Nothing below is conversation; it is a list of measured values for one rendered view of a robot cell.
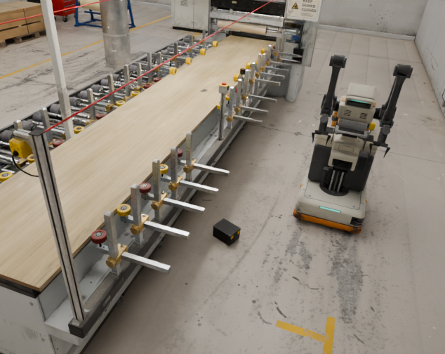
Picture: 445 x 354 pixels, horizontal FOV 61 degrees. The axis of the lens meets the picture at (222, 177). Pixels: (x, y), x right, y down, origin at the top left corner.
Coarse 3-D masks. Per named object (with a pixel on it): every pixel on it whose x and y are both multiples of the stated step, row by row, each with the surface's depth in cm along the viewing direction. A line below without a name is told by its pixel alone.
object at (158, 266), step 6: (102, 246) 207; (102, 252) 206; (108, 252) 205; (126, 252) 204; (126, 258) 202; (132, 258) 201; (138, 258) 201; (144, 258) 201; (144, 264) 200; (150, 264) 198; (156, 264) 198; (162, 264) 198; (162, 270) 197; (168, 270) 197
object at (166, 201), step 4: (144, 196) 244; (148, 196) 244; (152, 196) 244; (152, 200) 244; (164, 200) 241; (168, 200) 241; (172, 200) 241; (168, 204) 241; (172, 204) 240; (176, 204) 239; (180, 204) 238; (184, 204) 238; (188, 204) 239; (180, 208) 240; (184, 208) 239; (188, 208) 237; (192, 208) 236; (196, 208) 236; (200, 208) 236; (204, 208) 237; (196, 212) 237; (200, 212) 236; (204, 212) 238
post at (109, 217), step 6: (108, 216) 183; (108, 222) 185; (114, 222) 189; (108, 228) 188; (114, 228) 190; (108, 234) 190; (114, 234) 192; (108, 240) 193; (114, 240) 193; (108, 246) 195; (114, 246) 195; (114, 252) 196; (114, 270) 204
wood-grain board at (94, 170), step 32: (192, 64) 466; (224, 64) 474; (160, 96) 372; (192, 96) 377; (96, 128) 307; (128, 128) 310; (160, 128) 314; (192, 128) 317; (64, 160) 263; (96, 160) 265; (128, 160) 268; (160, 160) 270; (0, 192) 228; (32, 192) 230; (64, 192) 232; (96, 192) 234; (128, 192) 236; (0, 224) 205; (32, 224) 206; (96, 224) 209; (0, 256) 185; (32, 256) 187; (32, 288) 173
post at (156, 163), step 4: (156, 160) 222; (152, 164) 223; (156, 164) 222; (152, 168) 225; (156, 168) 224; (152, 172) 226; (156, 172) 225; (156, 176) 227; (160, 176) 230; (156, 180) 229; (160, 180) 232; (156, 184) 230; (160, 184) 233; (156, 188) 232; (160, 188) 235; (156, 192) 234; (160, 192) 236; (156, 196) 235; (160, 196) 237; (156, 200) 237; (156, 212) 243; (160, 212) 244; (156, 216) 245; (160, 216) 245
